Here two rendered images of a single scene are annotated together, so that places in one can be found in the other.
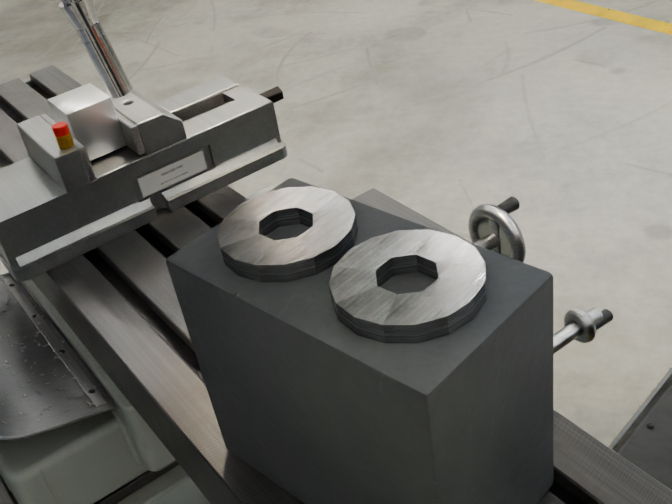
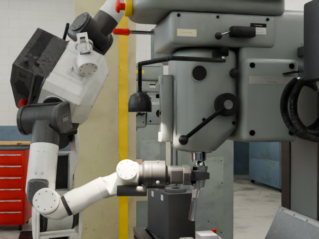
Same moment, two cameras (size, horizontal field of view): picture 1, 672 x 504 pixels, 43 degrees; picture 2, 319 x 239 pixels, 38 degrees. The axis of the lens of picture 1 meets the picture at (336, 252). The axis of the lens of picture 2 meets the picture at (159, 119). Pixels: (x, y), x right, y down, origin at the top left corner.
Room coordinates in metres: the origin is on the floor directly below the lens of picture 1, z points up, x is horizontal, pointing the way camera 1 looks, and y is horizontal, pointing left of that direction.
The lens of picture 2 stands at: (2.28, 0.54, 1.42)
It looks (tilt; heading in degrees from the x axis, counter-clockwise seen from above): 1 degrees down; 198
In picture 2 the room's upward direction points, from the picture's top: straight up
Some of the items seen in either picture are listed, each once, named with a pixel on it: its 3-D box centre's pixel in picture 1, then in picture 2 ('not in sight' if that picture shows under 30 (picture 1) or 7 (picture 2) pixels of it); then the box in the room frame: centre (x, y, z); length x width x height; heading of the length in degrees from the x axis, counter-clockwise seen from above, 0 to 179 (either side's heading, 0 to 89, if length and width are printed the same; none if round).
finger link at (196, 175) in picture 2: not in sight; (200, 175); (0.85, 0.22, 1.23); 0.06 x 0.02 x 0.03; 110
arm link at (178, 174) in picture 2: not in sight; (170, 175); (0.86, 0.12, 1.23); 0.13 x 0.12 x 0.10; 20
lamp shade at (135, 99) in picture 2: not in sight; (139, 101); (0.96, 0.06, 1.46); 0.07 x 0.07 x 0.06
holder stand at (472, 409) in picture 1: (364, 367); (170, 210); (0.43, 0.00, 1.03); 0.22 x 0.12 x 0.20; 41
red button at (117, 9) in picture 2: not in sight; (120, 6); (0.95, -0.01, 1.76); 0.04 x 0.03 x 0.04; 30
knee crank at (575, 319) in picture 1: (562, 338); not in sight; (0.97, -0.32, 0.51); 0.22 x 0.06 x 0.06; 120
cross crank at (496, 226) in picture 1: (480, 248); not in sight; (1.08, -0.22, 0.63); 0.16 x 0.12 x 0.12; 120
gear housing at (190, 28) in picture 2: not in sight; (211, 35); (0.80, 0.25, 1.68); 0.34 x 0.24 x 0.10; 120
